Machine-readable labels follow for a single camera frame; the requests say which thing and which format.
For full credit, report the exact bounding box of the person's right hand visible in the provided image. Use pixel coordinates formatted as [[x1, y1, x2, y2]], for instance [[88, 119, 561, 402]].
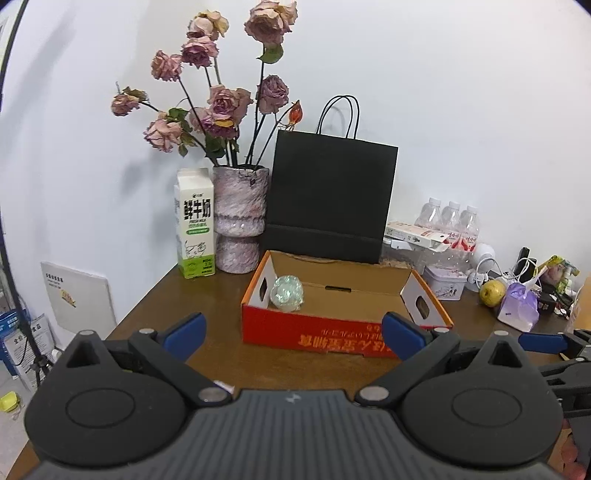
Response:
[[560, 415, 591, 480]]

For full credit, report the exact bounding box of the colourful packaged doll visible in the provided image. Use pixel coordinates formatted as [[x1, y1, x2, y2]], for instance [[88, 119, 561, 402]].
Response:
[[538, 255, 580, 296]]

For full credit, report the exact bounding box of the black paper bag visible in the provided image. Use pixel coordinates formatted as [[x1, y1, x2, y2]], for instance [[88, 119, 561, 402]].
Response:
[[262, 95, 399, 265]]

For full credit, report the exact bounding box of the clear water bottle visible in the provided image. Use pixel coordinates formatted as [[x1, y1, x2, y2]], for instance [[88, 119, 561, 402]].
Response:
[[441, 200, 463, 236], [416, 197, 444, 232], [457, 205, 481, 252]]

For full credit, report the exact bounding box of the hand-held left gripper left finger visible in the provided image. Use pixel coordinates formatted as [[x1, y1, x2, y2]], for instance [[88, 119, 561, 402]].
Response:
[[53, 312, 232, 408]]

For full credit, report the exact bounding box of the clear plastic bottle wrap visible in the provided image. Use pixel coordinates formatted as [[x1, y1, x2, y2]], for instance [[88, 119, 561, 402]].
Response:
[[427, 237, 478, 273]]

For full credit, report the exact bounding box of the pink marbled vase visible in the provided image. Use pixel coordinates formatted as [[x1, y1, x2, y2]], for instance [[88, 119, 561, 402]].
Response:
[[212, 165, 270, 273]]

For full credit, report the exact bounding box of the iridescent wrapped ball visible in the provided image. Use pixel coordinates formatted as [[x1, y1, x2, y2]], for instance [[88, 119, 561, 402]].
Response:
[[270, 275, 305, 312]]

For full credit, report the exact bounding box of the black pouch with star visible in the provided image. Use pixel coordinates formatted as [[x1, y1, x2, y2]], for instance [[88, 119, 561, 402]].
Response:
[[538, 293, 571, 315]]

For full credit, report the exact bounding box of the white board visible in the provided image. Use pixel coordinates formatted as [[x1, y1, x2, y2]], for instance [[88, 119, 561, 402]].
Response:
[[41, 261, 117, 334]]

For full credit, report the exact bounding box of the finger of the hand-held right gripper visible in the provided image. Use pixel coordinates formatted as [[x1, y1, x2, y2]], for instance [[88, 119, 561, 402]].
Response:
[[538, 359, 591, 385], [518, 329, 591, 358]]

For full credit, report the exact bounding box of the blue printed sign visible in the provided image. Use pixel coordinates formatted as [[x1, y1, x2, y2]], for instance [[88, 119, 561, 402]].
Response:
[[0, 311, 54, 377]]

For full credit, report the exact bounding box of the flat white carton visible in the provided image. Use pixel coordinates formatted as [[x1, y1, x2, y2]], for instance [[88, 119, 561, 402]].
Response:
[[385, 220, 451, 252]]

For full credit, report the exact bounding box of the lavender tin box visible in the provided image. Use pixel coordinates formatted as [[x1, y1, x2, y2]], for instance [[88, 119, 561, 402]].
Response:
[[423, 264, 467, 302]]

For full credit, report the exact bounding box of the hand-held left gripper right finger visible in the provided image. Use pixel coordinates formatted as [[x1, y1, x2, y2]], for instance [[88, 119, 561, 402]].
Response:
[[355, 312, 539, 408]]

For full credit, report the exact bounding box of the red cardboard box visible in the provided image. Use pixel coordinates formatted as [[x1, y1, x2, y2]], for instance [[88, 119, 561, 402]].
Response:
[[240, 250, 454, 360]]

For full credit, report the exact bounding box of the purple tissue pack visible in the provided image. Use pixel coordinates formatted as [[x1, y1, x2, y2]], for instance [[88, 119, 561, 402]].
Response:
[[496, 282, 540, 333]]

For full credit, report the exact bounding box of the yellow green apple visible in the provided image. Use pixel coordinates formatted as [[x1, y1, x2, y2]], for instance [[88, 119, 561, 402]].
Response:
[[479, 280, 507, 308]]

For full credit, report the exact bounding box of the white green milk carton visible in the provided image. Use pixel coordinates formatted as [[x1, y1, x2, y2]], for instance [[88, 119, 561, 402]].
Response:
[[174, 168, 217, 280]]

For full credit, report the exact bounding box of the small white fan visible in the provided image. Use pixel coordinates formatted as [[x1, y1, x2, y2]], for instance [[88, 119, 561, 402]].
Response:
[[466, 242, 497, 291]]

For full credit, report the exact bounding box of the bunch of dried pink roses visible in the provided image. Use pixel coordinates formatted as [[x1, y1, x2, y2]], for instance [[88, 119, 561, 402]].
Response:
[[111, 0, 305, 169]]

